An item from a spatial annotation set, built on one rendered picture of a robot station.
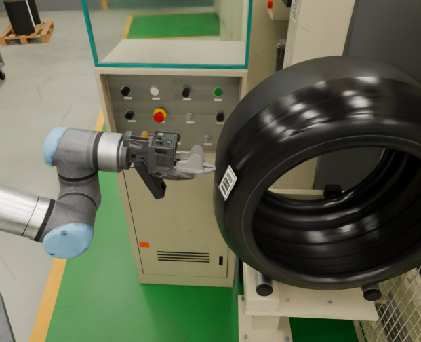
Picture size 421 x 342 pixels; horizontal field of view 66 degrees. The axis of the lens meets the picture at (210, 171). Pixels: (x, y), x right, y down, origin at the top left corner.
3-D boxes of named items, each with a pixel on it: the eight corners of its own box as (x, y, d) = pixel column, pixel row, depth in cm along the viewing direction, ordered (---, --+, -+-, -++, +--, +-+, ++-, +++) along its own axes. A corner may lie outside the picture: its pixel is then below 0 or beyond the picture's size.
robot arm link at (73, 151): (61, 154, 81) (55, 117, 75) (111, 159, 81) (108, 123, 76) (43, 176, 73) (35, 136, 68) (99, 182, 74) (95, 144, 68)
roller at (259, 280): (255, 209, 116) (247, 202, 114) (265, 203, 114) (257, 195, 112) (263, 298, 87) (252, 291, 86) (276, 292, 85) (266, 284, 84)
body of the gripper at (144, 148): (175, 150, 69) (118, 143, 68) (173, 182, 74) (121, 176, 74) (179, 132, 75) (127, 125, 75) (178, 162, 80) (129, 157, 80)
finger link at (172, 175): (193, 177, 72) (153, 172, 72) (192, 182, 73) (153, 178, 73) (195, 165, 76) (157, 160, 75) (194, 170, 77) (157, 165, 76)
